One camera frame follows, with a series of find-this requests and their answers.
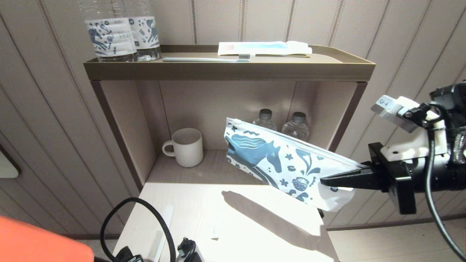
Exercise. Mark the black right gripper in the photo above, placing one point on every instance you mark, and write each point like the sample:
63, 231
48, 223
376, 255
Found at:
400, 182

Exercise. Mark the white blue horse pouch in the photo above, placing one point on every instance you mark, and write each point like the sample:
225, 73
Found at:
276, 160

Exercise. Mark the white plastic comb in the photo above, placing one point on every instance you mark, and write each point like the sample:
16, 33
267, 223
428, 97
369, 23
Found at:
168, 214

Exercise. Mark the small black side knob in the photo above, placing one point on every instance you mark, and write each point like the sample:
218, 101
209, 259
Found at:
320, 213

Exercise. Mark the small clear water bottle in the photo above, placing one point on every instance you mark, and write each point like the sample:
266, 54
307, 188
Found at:
295, 127
265, 118

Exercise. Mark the toothbrush in white wrapper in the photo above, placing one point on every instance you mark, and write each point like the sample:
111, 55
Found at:
262, 48

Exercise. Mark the beige wooden shelf unit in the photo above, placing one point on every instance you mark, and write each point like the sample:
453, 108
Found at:
225, 71

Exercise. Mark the white ribbed ceramic mug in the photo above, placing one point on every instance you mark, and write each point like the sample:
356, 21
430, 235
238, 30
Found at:
189, 147

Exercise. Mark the light blue toothbrush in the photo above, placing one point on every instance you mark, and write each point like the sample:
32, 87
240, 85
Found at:
204, 59

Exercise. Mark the large horse label water bottle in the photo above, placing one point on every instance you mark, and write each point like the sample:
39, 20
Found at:
111, 38
147, 32

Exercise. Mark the orange blurred object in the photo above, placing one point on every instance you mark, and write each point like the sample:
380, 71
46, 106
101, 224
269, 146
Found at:
36, 243

